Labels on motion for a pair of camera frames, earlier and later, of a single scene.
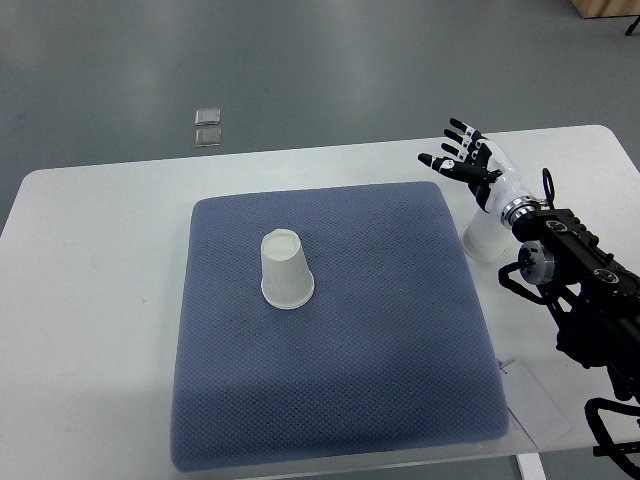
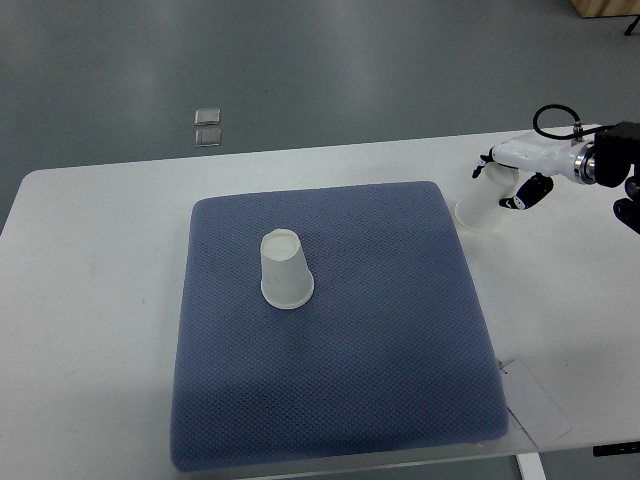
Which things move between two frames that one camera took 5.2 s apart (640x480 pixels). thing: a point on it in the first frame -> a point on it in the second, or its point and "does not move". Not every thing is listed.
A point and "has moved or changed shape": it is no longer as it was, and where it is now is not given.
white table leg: [531, 466] does not move
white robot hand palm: [499, 186] -> [549, 156]
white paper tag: [532, 405] does not move
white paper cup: [484, 237] has moved or changed shape
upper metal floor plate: [208, 116] does not move
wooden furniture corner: [607, 8] does not move
